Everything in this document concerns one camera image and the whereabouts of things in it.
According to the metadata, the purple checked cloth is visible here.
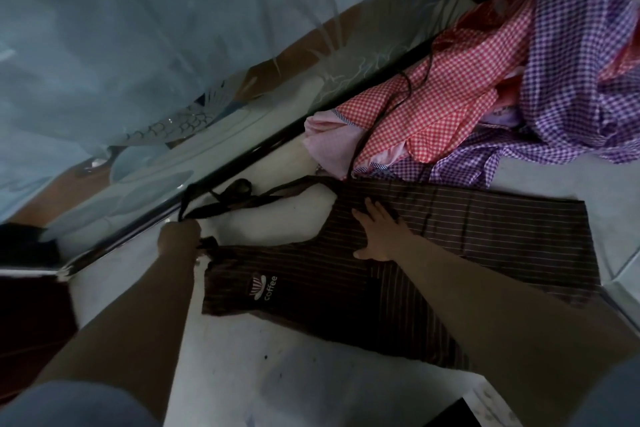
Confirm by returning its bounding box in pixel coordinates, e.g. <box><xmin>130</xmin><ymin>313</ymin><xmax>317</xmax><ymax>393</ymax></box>
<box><xmin>350</xmin><ymin>0</ymin><xmax>640</xmax><ymax>188</ymax></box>

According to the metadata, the frosted patterned glass door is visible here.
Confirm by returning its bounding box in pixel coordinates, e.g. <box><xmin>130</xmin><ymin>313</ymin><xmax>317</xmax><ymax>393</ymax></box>
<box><xmin>0</xmin><ymin>0</ymin><xmax>482</xmax><ymax>245</ymax></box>

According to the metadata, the metal door frame rail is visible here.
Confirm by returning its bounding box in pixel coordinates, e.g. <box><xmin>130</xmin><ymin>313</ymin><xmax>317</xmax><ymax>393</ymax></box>
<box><xmin>56</xmin><ymin>0</ymin><xmax>527</xmax><ymax>278</ymax></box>

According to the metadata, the pink cloth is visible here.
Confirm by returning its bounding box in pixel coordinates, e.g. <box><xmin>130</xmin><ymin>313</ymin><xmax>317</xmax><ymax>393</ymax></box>
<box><xmin>303</xmin><ymin>108</ymin><xmax>367</xmax><ymax>180</ymax></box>

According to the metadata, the black cable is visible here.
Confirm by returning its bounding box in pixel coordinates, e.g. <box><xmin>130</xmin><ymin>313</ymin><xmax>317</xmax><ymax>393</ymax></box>
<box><xmin>349</xmin><ymin>0</ymin><xmax>482</xmax><ymax>178</ymax></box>

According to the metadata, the person's left hand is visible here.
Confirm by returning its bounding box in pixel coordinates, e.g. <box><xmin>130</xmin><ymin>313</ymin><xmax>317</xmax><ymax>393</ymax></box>
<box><xmin>157</xmin><ymin>219</ymin><xmax>203</xmax><ymax>268</ymax></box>

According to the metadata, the person's grey-blue left sleeve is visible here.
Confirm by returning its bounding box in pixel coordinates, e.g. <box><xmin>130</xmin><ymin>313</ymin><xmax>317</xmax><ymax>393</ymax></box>
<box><xmin>0</xmin><ymin>381</ymin><xmax>162</xmax><ymax>427</ymax></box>

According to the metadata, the person's grey-blue right sleeve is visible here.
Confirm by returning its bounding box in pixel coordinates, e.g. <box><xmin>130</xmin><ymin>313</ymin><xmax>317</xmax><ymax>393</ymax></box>
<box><xmin>564</xmin><ymin>355</ymin><xmax>640</xmax><ymax>427</ymax></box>

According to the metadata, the brown striped apron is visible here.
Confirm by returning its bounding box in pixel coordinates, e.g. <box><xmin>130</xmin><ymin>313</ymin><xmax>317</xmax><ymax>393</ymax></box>
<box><xmin>178</xmin><ymin>175</ymin><xmax>602</xmax><ymax>372</ymax></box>

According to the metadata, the person's grey-blue sleeve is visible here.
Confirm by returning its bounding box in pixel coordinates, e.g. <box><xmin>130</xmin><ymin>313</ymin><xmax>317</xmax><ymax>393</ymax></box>
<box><xmin>564</xmin><ymin>355</ymin><xmax>640</xmax><ymax>427</ymax></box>
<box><xmin>0</xmin><ymin>381</ymin><xmax>162</xmax><ymax>427</ymax></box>

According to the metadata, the person's right forearm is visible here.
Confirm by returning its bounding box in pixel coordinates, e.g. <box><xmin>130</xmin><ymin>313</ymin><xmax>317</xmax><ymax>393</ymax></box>
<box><xmin>387</xmin><ymin>235</ymin><xmax>640</xmax><ymax>427</ymax></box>

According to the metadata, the red checked cloth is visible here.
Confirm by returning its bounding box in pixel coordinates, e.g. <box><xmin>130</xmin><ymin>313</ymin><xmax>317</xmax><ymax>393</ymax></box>
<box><xmin>332</xmin><ymin>0</ymin><xmax>632</xmax><ymax>168</ymax></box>

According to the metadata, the person's right hand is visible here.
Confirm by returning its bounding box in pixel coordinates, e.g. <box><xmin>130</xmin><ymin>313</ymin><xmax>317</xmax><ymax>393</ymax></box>
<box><xmin>351</xmin><ymin>197</ymin><xmax>417</xmax><ymax>263</ymax></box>

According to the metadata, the person's left forearm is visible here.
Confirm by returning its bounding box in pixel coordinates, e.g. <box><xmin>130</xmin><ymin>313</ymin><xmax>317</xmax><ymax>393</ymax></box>
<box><xmin>29</xmin><ymin>248</ymin><xmax>198</xmax><ymax>427</ymax></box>

